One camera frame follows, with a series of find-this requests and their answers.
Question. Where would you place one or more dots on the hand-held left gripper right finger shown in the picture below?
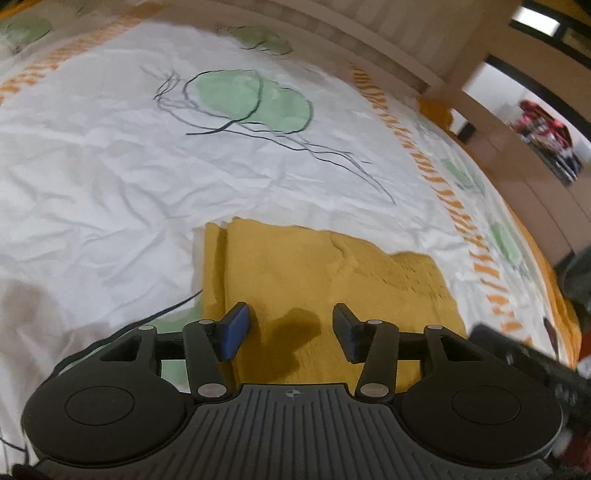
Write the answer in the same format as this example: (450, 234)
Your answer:
(344, 332)

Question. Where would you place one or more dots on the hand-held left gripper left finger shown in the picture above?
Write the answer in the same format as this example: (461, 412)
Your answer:
(235, 332)

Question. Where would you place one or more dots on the mustard yellow knit sweater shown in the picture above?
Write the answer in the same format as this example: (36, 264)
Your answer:
(323, 277)

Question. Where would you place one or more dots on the dark blurry object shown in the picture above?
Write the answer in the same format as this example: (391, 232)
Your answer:
(577, 286)

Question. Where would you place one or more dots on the white printed blanket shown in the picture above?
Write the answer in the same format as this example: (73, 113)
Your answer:
(138, 161)

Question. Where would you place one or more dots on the colourful clutter pile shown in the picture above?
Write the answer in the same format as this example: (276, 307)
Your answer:
(549, 138)

